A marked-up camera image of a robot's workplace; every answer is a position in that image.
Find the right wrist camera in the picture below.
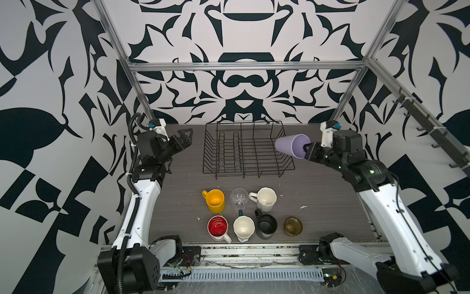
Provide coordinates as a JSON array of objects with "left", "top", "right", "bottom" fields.
[{"left": 320, "top": 120, "right": 341, "bottom": 147}]

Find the black wire dish rack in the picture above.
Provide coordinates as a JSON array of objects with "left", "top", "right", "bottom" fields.
[{"left": 203, "top": 121, "right": 295, "bottom": 178}]

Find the clear glass cup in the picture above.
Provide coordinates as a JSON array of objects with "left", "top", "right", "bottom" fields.
[{"left": 230, "top": 188, "right": 248, "bottom": 211}]

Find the yellow mug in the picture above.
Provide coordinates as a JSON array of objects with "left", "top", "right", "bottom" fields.
[{"left": 202, "top": 189, "right": 225, "bottom": 214}]

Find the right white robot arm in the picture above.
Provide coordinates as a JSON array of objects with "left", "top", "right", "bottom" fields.
[{"left": 302, "top": 130, "right": 459, "bottom": 294}]

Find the olive green glass cup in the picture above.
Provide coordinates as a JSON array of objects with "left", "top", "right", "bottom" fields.
[{"left": 283, "top": 216, "right": 303, "bottom": 237}]

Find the small green circuit board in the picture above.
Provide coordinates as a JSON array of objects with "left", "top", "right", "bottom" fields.
[{"left": 322, "top": 268, "right": 347, "bottom": 289}]

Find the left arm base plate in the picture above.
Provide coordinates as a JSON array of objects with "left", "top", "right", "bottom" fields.
[{"left": 165, "top": 246, "right": 201, "bottom": 267}]

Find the white slotted cable duct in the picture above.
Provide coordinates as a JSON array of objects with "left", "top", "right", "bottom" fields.
[{"left": 161, "top": 268, "right": 324, "bottom": 282}]

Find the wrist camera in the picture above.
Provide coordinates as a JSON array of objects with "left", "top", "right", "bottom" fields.
[
  {"left": 148, "top": 118, "right": 169, "bottom": 141},
  {"left": 320, "top": 120, "right": 341, "bottom": 147}
]

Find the cream mug green handle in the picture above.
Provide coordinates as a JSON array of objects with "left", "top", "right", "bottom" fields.
[{"left": 233, "top": 209, "right": 256, "bottom": 243}]

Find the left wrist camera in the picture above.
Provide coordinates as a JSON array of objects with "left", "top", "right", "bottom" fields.
[{"left": 148, "top": 118, "right": 169, "bottom": 141}]

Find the lavender plastic cup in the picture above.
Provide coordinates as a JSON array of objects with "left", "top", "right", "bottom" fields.
[{"left": 275, "top": 134, "right": 312, "bottom": 159}]

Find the wall hook rail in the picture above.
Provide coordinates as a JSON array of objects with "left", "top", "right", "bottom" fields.
[{"left": 392, "top": 88, "right": 470, "bottom": 177}]

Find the red and white mug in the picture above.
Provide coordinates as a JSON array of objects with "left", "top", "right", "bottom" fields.
[{"left": 207, "top": 216, "right": 232, "bottom": 244}]

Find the black mug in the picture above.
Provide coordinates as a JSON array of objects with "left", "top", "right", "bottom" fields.
[{"left": 255, "top": 208, "right": 278, "bottom": 240}]

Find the aluminium frame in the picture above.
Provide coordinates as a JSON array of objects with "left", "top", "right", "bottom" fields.
[{"left": 91, "top": 0, "right": 470, "bottom": 184}]

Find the white ceramic mug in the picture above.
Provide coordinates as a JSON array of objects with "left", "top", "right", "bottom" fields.
[{"left": 248, "top": 187, "right": 277, "bottom": 212}]

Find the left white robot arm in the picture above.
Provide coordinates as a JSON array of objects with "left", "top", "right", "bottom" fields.
[{"left": 97, "top": 113, "right": 193, "bottom": 294}]

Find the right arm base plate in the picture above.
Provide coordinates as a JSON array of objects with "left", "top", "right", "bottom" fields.
[{"left": 298, "top": 245, "right": 331, "bottom": 265}]

